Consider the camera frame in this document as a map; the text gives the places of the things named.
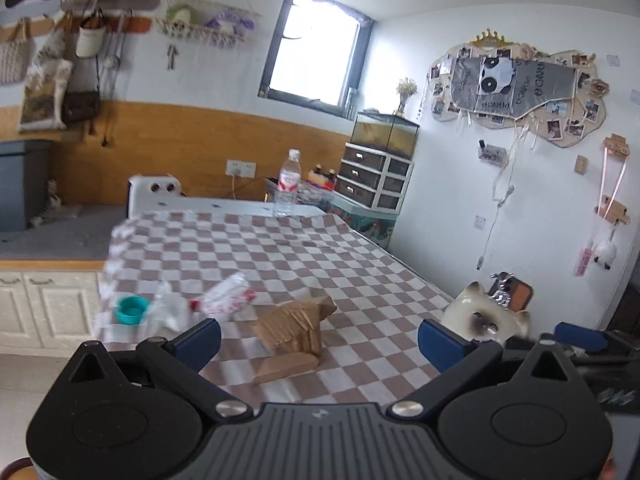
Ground cream cat figurine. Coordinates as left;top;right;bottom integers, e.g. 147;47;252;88
442;281;532;347

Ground crumpled clear plastic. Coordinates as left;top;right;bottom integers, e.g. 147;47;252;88
144;280;197;337

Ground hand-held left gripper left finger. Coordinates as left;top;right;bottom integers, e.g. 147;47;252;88
70;317;253;420

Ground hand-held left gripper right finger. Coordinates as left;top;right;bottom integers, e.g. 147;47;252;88
390;318;577;418

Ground white plush sheep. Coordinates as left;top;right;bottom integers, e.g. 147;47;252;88
592;239;619;272

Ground brown box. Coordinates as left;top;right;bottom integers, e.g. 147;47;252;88
487;272;534;312

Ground macrame wall shelf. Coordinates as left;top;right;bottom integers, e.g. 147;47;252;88
154;0;263;52

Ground glass fish tank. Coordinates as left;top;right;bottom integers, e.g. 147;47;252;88
350;109;422;159

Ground silver panda print bag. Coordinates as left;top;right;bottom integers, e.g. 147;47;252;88
449;55;577;114

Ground teal round lid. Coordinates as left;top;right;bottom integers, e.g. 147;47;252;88
114;295;151;325

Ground clear storage box with bottles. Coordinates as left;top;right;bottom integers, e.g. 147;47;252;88
263;164;337;207

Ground white cabinet row with countertop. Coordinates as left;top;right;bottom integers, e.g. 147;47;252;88
0;205;128;352

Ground dark framed window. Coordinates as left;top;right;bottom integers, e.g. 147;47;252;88
258;0;377;120

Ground clear water bottle red label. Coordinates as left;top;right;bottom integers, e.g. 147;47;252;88
273;149;304;219

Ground pink hanging tag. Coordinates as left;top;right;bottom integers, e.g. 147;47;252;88
574;246;594;277

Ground brown handbag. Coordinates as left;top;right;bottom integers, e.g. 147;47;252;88
61;90;102;124

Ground dried flowers in vase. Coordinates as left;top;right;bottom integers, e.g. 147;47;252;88
396;77;419;119

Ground grey storage bin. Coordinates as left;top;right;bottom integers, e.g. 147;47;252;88
0;139;52;234

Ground white hanging cable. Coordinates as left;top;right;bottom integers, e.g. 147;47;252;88
476;127;532;270

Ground white chair back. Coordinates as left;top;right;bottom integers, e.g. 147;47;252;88
127;173;184;219

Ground wooden wall hanger pink ribbon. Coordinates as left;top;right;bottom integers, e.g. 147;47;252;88
594;134;632;227

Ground white wall outlet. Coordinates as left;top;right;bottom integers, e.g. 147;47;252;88
225;158;258;179

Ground brown white checkered tablecloth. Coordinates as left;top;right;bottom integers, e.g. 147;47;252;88
99;209;453;406

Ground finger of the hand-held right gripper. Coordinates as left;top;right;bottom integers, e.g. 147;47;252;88
553;322;609;352

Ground woven tote bag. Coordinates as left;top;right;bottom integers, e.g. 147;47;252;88
0;19;34;86

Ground cloud shaped photo board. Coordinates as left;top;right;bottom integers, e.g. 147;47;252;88
426;29;612;151

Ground red white crumpled wrapper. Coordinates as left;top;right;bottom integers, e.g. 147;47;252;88
188;272;257;317

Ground beige trash bin brown rim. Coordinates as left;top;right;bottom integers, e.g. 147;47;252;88
0;457;37;480

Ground white drawer unit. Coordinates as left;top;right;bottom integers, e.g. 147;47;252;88
333;142;415;211

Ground crumpled brown paper bag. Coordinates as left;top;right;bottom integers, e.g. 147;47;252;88
251;295;337;357

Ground flat brown cardboard piece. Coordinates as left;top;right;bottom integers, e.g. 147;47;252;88
251;351;320;386

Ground white hanging hat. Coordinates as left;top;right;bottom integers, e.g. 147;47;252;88
74;9;107;59

